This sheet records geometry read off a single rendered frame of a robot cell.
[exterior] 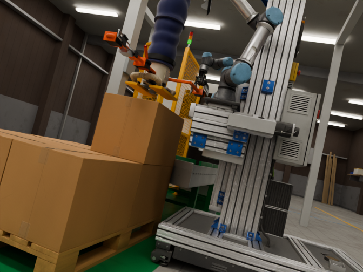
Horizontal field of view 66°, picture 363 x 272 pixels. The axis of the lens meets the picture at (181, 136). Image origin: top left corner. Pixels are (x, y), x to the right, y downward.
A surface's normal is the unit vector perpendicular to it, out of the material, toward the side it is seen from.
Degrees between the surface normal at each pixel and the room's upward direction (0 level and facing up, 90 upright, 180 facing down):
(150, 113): 90
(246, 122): 90
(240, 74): 97
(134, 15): 90
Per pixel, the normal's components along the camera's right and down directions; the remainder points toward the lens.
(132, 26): -0.29, -0.14
